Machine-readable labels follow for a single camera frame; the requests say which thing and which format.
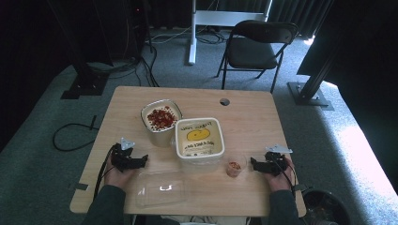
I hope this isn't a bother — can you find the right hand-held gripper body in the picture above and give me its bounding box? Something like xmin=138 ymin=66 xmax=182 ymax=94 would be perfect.
xmin=264 ymin=143 xmax=294 ymax=177

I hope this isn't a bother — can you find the black floor cable loop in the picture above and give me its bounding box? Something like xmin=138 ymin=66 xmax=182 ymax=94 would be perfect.
xmin=52 ymin=114 xmax=101 ymax=153

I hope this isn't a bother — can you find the white square tub yellow label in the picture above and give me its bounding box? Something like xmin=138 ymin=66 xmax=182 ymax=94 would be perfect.
xmin=173 ymin=116 xmax=226 ymax=175

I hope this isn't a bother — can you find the bundle of black floor cables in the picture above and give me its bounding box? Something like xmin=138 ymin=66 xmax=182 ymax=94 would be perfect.
xmin=86 ymin=43 xmax=161 ymax=88

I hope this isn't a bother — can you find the person's left hand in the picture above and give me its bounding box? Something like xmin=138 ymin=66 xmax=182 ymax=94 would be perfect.
xmin=103 ymin=161 xmax=139 ymax=192

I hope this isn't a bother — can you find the clear plastic lid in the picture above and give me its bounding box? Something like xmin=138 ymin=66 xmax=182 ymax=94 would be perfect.
xmin=134 ymin=172 xmax=190 ymax=210

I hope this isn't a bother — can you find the black round bin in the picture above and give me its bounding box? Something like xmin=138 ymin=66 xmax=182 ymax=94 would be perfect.
xmin=300 ymin=188 xmax=352 ymax=225

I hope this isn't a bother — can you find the left hand-held gripper cable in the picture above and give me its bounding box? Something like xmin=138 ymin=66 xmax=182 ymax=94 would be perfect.
xmin=92 ymin=144 xmax=117 ymax=202

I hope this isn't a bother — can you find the white floor cable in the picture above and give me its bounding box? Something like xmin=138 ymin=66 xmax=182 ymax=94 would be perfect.
xmin=145 ymin=25 xmax=193 ymax=45

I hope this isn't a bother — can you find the white desk frame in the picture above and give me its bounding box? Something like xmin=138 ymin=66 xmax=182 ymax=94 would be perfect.
xmin=187 ymin=0 xmax=274 ymax=66

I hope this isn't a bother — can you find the black stand with square base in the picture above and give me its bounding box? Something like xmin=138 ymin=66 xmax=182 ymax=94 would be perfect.
xmin=46 ymin=0 xmax=111 ymax=100

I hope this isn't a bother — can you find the hand-held gripper cable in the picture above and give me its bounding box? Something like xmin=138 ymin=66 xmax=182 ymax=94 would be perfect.
xmin=269 ymin=154 xmax=298 ymax=199
xmin=92 ymin=144 xmax=117 ymax=202

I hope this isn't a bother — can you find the black slanted stand with base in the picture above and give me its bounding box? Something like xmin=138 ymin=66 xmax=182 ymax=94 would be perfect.
xmin=286 ymin=27 xmax=336 ymax=112

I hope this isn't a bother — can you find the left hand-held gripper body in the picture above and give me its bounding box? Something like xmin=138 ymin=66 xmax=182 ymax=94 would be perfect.
xmin=111 ymin=137 xmax=143 ymax=173

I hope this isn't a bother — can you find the black folding chair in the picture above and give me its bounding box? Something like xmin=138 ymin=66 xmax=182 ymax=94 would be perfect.
xmin=215 ymin=19 xmax=299 ymax=94

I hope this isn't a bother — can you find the foil container with food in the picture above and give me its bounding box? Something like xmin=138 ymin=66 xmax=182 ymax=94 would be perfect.
xmin=140 ymin=98 xmax=184 ymax=148

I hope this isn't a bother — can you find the right hand-held gripper cable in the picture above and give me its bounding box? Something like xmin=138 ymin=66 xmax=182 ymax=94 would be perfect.
xmin=269 ymin=154 xmax=298 ymax=199

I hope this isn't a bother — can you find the small clear sauce cup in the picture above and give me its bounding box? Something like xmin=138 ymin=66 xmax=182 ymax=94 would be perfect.
xmin=225 ymin=154 xmax=249 ymax=179

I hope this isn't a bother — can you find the person's right hand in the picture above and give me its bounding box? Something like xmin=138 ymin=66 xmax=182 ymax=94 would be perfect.
xmin=266 ymin=156 xmax=297 ymax=193

